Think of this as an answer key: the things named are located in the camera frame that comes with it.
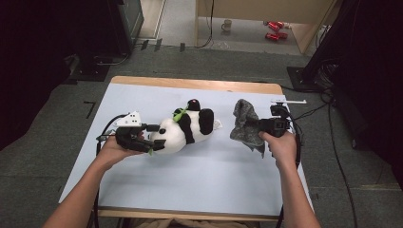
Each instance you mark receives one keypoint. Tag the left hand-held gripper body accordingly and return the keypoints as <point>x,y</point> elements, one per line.
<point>126,139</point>

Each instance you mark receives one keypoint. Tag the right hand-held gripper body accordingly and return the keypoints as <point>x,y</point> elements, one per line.
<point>278,125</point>

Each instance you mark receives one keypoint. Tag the grey fuzzy cloth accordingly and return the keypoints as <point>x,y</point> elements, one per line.
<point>245,126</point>

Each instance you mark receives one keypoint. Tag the panda plush toy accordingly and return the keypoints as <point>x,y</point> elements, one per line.
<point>177,134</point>

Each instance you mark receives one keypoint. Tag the person's left hand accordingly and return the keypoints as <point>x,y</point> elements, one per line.
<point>112,153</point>

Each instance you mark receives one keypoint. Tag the person's right hand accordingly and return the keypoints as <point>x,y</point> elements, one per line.
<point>282,150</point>

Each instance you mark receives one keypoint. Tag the black tape mark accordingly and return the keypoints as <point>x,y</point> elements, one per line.
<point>90,108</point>

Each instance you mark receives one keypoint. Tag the light blue table mat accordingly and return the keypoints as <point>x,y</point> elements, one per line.
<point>190,183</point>

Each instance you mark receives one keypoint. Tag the wooden table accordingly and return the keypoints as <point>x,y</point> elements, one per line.
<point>190,83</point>

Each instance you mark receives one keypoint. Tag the black metal stand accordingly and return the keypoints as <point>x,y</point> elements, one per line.
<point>316,60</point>

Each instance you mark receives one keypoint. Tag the black stand base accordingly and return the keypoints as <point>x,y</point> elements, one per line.
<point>90,72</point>

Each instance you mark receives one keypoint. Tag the red can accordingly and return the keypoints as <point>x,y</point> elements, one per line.
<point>272,36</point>
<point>273,26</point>
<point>280,24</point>

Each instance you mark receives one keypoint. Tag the dark curtain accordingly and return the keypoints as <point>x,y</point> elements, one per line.
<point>377,95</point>
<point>38,63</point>

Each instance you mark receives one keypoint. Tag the beige mug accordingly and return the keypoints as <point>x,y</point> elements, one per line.
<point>226,25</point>

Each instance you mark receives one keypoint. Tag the black cabinet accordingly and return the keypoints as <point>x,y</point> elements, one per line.
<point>126,25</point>

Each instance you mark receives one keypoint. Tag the wooden shelf unit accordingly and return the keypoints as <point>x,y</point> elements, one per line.
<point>253,9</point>

